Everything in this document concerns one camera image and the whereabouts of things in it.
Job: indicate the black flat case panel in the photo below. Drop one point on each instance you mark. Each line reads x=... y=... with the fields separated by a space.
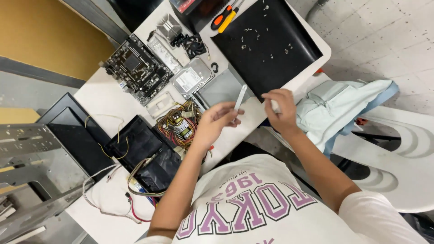
x=78 y=139

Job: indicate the black case side panel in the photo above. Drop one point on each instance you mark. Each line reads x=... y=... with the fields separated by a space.
x=268 y=47

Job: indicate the grey metal computer chassis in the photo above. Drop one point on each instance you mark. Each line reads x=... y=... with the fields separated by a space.
x=30 y=169

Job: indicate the white plastic chair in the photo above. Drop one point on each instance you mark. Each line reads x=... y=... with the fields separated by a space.
x=400 y=162

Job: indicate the silver hard drive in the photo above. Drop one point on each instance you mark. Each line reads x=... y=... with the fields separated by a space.
x=191 y=78

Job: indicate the orange and black screwdriver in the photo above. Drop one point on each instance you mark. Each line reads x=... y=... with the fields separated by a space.
x=220 y=19

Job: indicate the silver port shield plate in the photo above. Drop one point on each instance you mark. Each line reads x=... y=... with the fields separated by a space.
x=164 y=54

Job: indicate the white plastic strip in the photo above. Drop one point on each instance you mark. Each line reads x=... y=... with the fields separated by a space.
x=240 y=96

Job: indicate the grey metal drive box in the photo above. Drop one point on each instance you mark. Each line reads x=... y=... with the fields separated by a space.
x=222 y=89

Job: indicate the person's left hand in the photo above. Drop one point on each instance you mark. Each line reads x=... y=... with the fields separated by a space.
x=210 y=127

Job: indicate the black computer motherboard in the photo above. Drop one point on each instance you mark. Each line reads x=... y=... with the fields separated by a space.
x=139 y=69

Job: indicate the silver heatsink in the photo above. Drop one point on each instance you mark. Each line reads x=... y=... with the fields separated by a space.
x=169 y=26

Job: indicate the white plastic bracket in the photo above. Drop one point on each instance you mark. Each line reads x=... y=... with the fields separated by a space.
x=160 y=105

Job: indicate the black case front panel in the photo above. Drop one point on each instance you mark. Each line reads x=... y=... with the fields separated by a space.
x=145 y=154

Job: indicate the white printed t-shirt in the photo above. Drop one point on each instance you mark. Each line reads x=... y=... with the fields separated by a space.
x=264 y=210

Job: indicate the red box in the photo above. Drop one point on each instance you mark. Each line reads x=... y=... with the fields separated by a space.
x=183 y=5

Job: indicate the light blue cloth bag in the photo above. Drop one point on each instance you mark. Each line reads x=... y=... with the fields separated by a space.
x=332 y=108

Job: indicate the person's right hand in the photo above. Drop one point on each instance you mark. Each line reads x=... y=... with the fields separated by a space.
x=284 y=113

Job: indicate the scattered small silver screws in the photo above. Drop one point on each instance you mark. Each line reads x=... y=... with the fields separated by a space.
x=257 y=35

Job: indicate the person's right fingers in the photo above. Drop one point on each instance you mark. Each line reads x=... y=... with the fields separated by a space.
x=271 y=100

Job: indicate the black cooling fan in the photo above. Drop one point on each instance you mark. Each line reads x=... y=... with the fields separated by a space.
x=193 y=45

